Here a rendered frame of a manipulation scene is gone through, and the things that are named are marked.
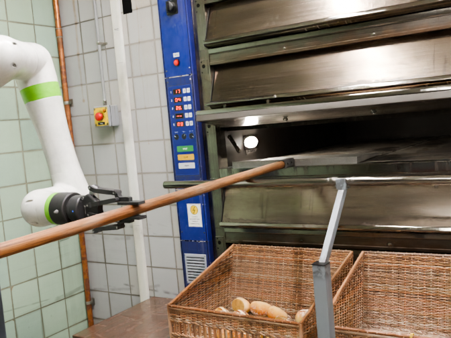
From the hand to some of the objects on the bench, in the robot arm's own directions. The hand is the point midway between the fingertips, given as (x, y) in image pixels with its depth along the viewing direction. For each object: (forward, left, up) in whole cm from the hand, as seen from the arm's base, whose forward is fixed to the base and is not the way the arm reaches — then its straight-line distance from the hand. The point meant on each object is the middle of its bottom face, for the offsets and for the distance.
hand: (132, 209), depth 145 cm
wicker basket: (-4, +72, -60) cm, 94 cm away
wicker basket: (+55, +72, -60) cm, 108 cm away
